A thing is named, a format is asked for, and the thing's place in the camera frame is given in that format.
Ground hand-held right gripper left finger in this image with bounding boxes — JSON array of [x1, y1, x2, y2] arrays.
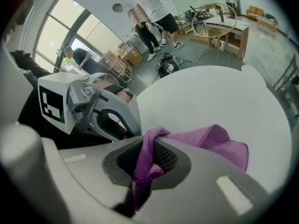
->
[[41, 135, 151, 224]]

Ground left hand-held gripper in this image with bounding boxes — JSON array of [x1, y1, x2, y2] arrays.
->
[[37, 72, 120, 135]]

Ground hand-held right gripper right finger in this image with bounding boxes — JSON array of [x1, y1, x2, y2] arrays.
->
[[136, 136, 273, 224]]

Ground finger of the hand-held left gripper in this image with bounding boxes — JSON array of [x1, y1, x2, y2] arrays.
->
[[89, 94, 142, 142]]

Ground purple cloth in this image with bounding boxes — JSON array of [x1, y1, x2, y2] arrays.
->
[[132, 124, 249, 212]]

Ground person's left hand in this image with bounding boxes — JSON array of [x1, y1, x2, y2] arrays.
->
[[96, 77, 135, 104]]

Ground black round floor tray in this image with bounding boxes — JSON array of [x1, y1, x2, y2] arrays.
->
[[156, 62, 181, 79]]

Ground brown cardboard box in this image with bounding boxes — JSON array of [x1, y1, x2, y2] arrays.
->
[[118, 43, 144, 70]]

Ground idle hand-held gripper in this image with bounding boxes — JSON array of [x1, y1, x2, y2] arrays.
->
[[163, 63, 176, 74]]

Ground large glass window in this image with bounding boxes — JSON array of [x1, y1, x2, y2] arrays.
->
[[32, 0, 123, 76]]

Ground blue metal chair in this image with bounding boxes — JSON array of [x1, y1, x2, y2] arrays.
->
[[184, 6, 206, 35]]

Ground wooden cabinet with grid top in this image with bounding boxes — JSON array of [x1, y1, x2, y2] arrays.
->
[[203, 14, 250, 61]]

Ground orange sofa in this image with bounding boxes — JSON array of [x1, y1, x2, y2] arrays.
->
[[246, 5, 266, 21]]

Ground wooden coffee table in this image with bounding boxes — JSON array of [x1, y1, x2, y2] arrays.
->
[[256, 16, 279, 32]]

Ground gold wire chair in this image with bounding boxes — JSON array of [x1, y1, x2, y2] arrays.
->
[[191, 3, 238, 64]]

